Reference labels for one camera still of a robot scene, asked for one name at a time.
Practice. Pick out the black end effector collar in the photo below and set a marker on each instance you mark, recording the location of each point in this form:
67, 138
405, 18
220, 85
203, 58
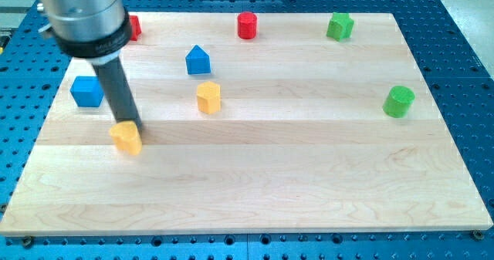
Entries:
99, 47

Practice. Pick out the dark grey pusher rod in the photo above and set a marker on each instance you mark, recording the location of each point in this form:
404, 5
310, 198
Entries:
114, 84

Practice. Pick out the yellow heart block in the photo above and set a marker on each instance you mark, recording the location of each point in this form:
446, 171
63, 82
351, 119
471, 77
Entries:
126, 137

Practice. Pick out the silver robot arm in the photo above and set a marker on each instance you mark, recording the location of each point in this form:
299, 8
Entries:
96, 30

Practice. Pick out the red block behind arm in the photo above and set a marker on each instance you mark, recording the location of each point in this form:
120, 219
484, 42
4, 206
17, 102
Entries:
136, 29

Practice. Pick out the blue cube block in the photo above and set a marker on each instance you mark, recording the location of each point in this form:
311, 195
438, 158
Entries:
86, 91

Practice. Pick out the blue house-shaped block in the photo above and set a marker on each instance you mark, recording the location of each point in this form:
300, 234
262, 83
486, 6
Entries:
197, 61

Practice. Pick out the yellow hexagon block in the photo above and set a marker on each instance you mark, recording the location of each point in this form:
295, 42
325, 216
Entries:
208, 97

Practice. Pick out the red cylinder block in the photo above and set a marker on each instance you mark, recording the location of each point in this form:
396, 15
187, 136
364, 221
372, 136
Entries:
247, 25

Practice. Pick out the light wooden board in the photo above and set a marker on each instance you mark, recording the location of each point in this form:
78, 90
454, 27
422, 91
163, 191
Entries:
300, 144

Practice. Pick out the green star block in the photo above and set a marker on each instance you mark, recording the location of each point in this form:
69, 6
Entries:
340, 26

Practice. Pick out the green cylinder block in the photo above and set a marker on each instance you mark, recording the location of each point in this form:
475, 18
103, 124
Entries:
398, 101

